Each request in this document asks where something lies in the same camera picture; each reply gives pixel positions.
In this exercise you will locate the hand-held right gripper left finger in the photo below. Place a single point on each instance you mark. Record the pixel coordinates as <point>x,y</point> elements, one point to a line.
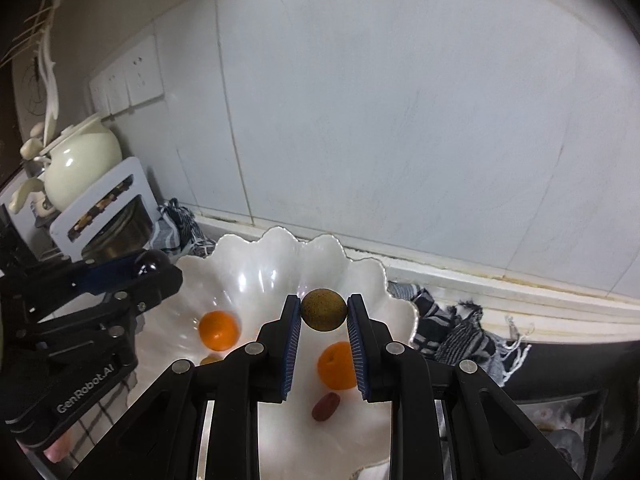
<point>292,350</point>

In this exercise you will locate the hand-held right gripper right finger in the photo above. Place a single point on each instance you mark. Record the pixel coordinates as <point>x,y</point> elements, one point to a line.
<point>357,350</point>

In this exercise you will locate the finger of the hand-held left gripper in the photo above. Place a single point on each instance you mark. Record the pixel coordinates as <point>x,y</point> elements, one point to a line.
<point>160,285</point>
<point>105,271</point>

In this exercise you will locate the orange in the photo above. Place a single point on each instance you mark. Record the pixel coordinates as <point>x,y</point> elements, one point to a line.
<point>336,366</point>
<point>218,330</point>

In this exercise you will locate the tan longan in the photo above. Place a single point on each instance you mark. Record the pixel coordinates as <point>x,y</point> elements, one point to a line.
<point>210,360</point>
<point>324,310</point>

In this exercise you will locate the red jujube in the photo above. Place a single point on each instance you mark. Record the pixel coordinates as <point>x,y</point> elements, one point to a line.
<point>326,406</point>

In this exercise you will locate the white scalloped bowl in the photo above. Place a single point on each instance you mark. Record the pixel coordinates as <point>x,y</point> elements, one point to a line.
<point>260,270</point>

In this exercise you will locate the person's left hand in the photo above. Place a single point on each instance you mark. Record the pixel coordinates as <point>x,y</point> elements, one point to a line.
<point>56,447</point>

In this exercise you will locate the glass jar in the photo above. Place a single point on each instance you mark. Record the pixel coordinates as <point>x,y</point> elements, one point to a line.
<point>120,232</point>

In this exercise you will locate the grey checked kitchen cloth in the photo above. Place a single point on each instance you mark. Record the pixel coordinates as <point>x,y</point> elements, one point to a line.
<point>450,330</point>

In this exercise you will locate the white metal rack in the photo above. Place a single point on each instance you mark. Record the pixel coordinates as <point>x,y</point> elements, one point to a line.
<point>141,180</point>

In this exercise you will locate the cream ceramic teapot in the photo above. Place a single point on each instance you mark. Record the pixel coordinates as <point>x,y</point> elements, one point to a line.
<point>85,165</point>

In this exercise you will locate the white enamel pot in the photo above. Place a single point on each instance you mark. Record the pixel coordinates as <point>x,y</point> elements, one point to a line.
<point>30,147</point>

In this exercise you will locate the white spoon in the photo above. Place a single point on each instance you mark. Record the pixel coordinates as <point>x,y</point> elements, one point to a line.
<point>51,95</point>

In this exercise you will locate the black glass gas hob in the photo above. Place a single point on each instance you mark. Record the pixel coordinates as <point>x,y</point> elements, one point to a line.
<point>575,360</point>

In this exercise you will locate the white wall socket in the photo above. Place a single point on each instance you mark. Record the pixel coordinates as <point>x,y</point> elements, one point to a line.
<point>100,95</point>
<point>145,70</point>
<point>120,85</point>

